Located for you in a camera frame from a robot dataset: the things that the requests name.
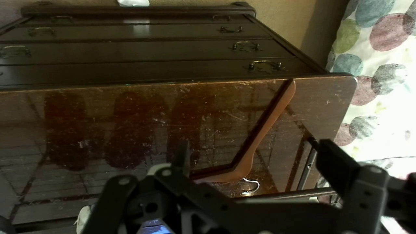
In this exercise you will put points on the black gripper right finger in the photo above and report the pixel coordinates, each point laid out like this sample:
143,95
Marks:
364,190

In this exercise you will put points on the brown wooden clothes hanger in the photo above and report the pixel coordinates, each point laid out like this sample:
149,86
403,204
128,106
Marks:
260,134

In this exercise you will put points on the dark wooden dresser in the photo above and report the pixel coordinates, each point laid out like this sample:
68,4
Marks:
130,112

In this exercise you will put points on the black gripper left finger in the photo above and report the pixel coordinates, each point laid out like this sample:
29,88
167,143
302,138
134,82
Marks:
130,195

